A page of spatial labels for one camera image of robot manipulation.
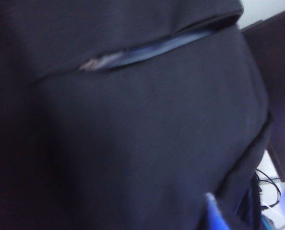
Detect dark navy backpack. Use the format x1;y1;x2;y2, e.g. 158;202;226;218
0;0;275;230

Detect black computer monitor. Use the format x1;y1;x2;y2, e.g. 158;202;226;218
242;11;285;184

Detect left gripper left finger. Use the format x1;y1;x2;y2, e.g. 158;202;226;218
204;193;231;230

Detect black monitor cables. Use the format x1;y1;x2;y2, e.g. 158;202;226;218
254;167;284;209

